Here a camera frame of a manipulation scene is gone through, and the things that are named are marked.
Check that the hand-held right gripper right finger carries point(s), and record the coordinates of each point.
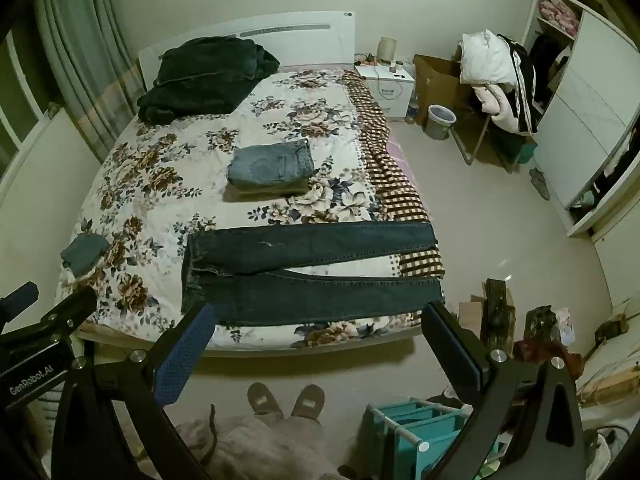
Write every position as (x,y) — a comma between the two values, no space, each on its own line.
(452,347)

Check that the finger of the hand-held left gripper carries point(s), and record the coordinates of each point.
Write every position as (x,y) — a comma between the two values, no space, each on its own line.
(20,296)
(67,312)

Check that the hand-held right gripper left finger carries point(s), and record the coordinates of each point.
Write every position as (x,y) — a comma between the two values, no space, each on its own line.
(184,357)

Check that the dark blue jeans pants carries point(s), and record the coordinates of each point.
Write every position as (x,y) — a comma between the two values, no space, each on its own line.
(310,247)

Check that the small grey-blue folded cloth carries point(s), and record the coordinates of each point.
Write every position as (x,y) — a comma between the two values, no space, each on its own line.
(82,255)

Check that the person's left slipper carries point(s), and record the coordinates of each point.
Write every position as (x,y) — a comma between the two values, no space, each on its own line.
(265,400)

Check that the person's slipper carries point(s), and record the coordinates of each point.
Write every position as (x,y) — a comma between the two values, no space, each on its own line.
(308,402)
(265,400)

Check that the teal laundry rack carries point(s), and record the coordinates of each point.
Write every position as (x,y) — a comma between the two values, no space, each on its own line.
(415,440)

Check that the person's legs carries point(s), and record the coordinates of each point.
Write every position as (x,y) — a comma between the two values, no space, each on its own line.
(270,445)

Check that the person's right slipper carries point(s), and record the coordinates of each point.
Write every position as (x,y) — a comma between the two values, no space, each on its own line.
(308,402)

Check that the bed with floral quilt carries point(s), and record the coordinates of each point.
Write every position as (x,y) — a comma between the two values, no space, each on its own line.
(165,200)

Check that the pair of grey shoes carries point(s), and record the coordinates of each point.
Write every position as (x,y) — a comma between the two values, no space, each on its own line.
(540,182)

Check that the brown checked bed sheet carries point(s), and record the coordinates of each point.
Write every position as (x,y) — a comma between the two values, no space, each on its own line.
(385,170)

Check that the pink bed sheet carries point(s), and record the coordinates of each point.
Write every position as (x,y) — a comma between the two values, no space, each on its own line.
(400,155)

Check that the folded light blue jeans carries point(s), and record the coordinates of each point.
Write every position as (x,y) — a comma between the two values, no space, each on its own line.
(270,162)

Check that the grey waste bin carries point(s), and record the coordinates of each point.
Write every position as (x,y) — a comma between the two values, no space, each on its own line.
(440,122)

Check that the plastic water bottle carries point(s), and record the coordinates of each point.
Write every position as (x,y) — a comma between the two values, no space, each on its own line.
(412,109)

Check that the pale pink coat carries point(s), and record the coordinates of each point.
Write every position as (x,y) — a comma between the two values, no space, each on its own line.
(505,110)

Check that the grey-green curtain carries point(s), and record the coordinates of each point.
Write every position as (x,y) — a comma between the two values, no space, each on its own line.
(85,60)

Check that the white nightstand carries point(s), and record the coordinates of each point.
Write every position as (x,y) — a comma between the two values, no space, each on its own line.
(395,97)

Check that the dark green blanket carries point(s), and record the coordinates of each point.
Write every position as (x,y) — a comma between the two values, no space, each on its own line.
(200,80)

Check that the cardboard box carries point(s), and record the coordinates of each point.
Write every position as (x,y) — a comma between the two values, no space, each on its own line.
(435,80)

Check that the white wardrobe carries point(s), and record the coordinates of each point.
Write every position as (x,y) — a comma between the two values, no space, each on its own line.
(580,110)

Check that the black striped jacket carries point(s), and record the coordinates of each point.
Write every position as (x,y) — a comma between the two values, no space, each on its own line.
(522,85)

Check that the white padded jacket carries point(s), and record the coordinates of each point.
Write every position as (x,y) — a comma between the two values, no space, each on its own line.
(485,57)

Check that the beige table lamp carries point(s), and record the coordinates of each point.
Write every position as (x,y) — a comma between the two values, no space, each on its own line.
(387,49)

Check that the white bed headboard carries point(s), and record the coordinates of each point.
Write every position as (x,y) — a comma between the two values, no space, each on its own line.
(300,45)

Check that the pink floral bedding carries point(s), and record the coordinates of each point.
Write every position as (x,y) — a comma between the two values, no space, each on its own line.
(557,12)

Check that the white frame window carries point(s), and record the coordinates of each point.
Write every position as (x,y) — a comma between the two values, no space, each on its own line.
(20,100)

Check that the metal frame chair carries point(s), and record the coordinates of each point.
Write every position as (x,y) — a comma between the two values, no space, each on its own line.
(510,147)

